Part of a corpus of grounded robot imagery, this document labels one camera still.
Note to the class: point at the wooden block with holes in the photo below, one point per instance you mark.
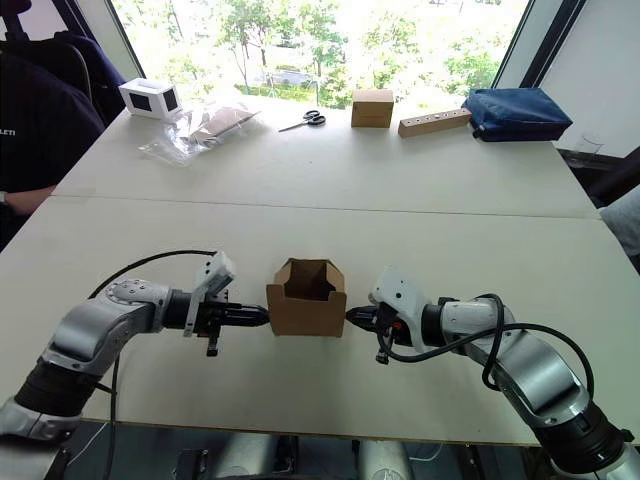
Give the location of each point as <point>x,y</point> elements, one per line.
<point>432,123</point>

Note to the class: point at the white box with black windows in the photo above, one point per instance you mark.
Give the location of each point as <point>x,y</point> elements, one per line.
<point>150,100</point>

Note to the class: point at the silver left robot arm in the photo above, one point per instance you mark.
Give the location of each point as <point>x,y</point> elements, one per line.
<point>80,340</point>

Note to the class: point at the person in dark shirt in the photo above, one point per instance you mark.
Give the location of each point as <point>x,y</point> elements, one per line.
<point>45,135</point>

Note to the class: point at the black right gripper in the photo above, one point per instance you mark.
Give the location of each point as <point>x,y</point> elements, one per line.
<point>387,325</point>

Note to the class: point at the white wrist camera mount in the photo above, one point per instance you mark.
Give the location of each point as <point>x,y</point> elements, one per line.
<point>400,292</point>
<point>215,272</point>

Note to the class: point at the black office chair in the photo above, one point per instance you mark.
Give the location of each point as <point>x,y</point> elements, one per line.
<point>102,75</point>

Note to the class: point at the black furniture frame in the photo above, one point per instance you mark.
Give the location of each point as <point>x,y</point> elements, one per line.
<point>600,172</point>

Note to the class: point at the closed brown cardboard box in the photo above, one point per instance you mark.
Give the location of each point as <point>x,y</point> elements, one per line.
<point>371,111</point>

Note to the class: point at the dark blue fabric pouch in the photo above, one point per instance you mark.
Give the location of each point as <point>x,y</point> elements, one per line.
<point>520,115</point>

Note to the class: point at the person's bare forearm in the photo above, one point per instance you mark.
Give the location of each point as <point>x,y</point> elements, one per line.
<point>30,199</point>

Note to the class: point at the person in grey clothing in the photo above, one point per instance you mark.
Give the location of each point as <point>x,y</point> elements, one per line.
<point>624,225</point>

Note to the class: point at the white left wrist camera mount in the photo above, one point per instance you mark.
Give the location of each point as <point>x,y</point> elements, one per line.
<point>215,272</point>

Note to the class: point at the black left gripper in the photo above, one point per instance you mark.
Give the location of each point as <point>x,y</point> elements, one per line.
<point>215,320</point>

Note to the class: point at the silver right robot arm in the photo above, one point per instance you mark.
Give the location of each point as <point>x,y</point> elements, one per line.
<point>540,370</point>

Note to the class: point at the grey rounded shape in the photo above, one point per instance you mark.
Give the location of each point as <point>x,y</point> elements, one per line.
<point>385,462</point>

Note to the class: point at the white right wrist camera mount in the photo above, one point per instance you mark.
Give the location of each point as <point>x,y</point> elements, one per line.
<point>400,292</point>

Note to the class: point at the clear plastic bag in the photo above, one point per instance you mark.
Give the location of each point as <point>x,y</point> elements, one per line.
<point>175,145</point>

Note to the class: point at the small cardboard box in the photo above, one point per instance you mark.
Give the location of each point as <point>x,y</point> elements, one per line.
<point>306,317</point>

